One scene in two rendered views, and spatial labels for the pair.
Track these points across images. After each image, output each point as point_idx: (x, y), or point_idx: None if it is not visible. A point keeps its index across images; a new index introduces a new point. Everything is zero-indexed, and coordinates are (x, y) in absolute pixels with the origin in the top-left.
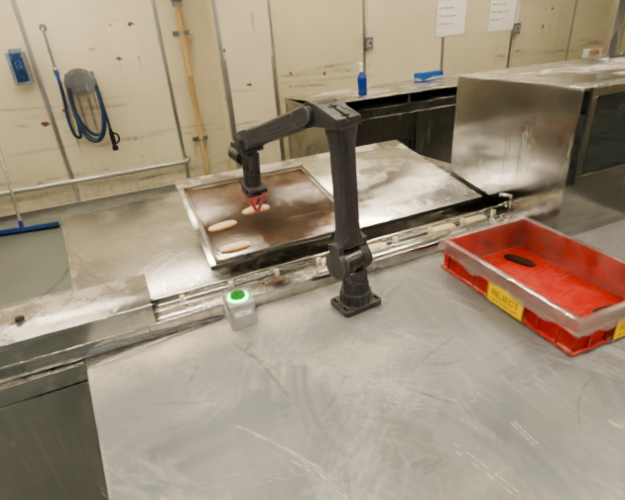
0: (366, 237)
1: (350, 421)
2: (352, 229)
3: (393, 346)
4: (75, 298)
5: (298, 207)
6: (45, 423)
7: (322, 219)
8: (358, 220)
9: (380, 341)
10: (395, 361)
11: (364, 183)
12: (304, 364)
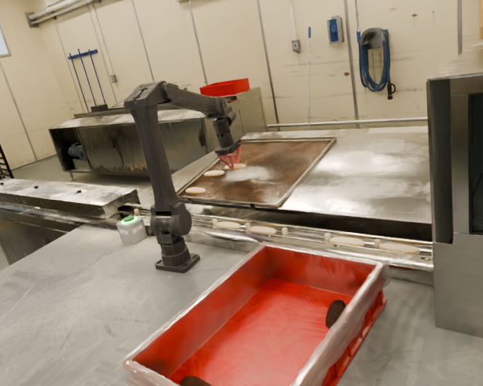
0: (177, 207)
1: (39, 315)
2: (156, 195)
3: (124, 300)
4: (103, 190)
5: (271, 175)
6: None
7: (268, 191)
8: (162, 190)
9: (129, 292)
10: (105, 308)
11: (359, 168)
12: (93, 277)
